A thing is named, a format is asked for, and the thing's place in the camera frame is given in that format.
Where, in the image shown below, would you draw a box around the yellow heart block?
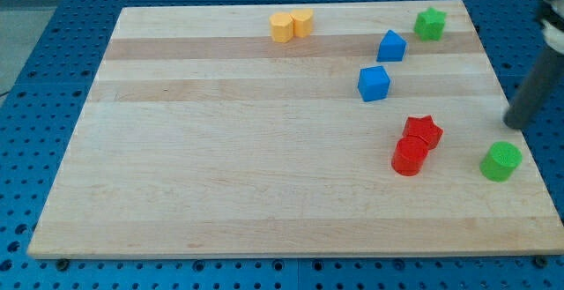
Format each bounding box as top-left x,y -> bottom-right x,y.
290,8 -> 314,38

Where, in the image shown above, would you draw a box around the green star block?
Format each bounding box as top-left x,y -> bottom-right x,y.
413,7 -> 447,41

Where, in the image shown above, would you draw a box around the wooden board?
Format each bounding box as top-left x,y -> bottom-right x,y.
27,0 -> 563,259

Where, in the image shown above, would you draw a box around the green cylinder block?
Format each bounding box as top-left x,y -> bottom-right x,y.
479,141 -> 523,182

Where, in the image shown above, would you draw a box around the blue triangle block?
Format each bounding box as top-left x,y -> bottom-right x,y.
376,30 -> 407,62

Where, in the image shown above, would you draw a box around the white black tool holder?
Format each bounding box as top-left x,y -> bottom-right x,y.
537,0 -> 563,54

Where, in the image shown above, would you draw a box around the red cylinder block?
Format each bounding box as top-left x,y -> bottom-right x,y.
391,136 -> 429,176

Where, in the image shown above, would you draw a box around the red star block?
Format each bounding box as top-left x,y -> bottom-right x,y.
402,115 -> 443,150

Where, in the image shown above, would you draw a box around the yellow hexagon block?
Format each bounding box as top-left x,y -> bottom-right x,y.
269,11 -> 293,43

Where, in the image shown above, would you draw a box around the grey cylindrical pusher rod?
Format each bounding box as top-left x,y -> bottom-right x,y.
503,45 -> 563,130

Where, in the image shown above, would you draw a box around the blue cube block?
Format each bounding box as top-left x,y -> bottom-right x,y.
357,66 -> 390,102

